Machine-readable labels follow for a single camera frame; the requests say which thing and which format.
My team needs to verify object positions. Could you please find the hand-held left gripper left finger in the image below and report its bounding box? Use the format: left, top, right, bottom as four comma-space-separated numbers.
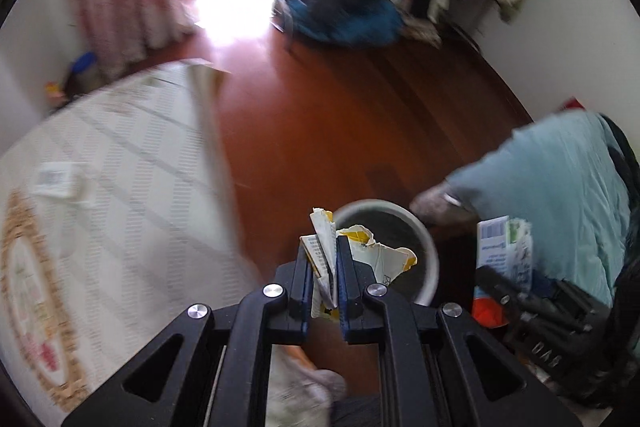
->
62, 237, 313, 427

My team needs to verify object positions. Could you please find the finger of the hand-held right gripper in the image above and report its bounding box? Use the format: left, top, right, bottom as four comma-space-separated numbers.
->
474, 266, 551, 315
532, 279, 608, 327

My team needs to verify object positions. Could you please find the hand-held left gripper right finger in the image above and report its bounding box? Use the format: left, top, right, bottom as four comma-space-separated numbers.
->
337, 238, 583, 427

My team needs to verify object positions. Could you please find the red and blue packet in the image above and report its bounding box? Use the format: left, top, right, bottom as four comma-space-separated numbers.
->
472, 289, 508, 330

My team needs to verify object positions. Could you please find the yellow wrapper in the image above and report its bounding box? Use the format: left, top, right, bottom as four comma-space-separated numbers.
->
309, 207, 418, 322

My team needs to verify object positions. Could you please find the white and blue carton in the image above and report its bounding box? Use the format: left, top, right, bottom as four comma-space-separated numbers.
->
475, 216, 511, 293

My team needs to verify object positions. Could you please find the white trash bin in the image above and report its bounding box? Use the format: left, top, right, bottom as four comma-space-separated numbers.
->
334, 199, 441, 306

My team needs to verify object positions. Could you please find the wooden stool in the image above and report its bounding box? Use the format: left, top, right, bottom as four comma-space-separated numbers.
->
410, 187, 481, 228

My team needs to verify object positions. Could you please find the light blue pillow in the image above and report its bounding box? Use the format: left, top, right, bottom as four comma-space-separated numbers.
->
445, 109, 633, 308

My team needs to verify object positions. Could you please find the person's foot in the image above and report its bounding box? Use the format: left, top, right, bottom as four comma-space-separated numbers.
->
265, 347, 348, 427

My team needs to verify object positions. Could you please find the white diamond-pattern tablecloth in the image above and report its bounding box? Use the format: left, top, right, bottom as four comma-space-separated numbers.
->
0, 59, 261, 413

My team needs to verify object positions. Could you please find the pile of dark clothes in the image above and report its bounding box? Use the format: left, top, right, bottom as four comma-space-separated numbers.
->
275, 0, 406, 48

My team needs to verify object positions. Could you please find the white barcode box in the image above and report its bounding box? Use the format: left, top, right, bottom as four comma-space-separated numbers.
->
32, 162, 96, 208

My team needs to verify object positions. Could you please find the dark box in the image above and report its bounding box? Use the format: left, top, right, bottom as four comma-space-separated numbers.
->
62, 72, 88, 98

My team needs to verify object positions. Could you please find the jar with blue lid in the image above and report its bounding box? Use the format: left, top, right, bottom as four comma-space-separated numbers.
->
70, 52, 101, 90

